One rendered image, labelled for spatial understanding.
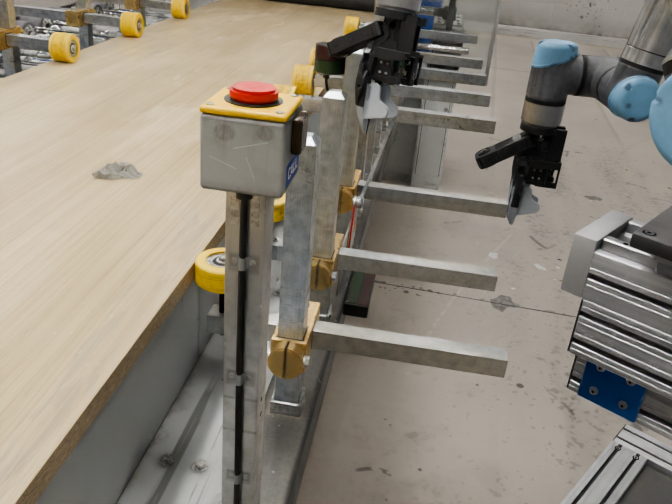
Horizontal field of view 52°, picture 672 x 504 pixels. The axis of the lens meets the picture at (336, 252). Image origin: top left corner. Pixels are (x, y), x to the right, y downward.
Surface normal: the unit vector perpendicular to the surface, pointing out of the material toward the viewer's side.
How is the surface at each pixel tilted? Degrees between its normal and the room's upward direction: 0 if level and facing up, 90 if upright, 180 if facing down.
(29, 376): 0
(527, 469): 0
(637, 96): 90
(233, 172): 90
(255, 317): 90
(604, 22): 90
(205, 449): 0
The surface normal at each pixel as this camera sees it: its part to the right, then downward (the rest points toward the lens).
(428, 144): -0.15, 0.43
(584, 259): -0.66, 0.29
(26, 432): 0.08, -0.89
